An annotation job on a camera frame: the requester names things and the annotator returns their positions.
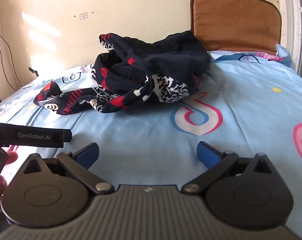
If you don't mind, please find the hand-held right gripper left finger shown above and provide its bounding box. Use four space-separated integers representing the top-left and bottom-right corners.
23 142 114 196

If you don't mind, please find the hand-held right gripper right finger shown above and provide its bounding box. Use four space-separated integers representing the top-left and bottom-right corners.
182 141 275 195

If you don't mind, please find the dark reindeer pattern sweater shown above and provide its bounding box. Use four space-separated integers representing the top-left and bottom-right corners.
33 31 211 115

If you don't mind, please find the light blue cartoon bed sheet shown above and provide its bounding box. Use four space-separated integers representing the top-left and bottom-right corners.
0 50 302 205

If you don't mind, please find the brown seat cushion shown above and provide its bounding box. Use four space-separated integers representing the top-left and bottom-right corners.
190 0 282 55

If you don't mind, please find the white framed glass door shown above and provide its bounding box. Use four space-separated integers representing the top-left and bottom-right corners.
277 0 302 83

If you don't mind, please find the dark wall cable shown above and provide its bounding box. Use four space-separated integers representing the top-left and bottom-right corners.
0 15 19 90

